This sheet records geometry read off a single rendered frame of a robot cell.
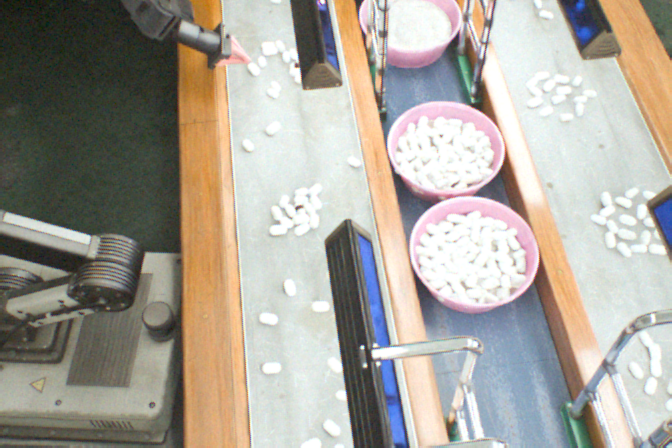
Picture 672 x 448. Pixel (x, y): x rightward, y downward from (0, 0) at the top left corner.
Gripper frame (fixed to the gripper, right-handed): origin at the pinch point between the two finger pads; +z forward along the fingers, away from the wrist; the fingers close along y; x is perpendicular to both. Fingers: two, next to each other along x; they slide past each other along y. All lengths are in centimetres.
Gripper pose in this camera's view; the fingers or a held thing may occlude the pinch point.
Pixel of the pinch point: (246, 60)
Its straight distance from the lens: 192.0
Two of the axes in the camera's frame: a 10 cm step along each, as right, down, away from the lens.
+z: 7.7, 2.8, 5.7
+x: -6.3, 5.1, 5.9
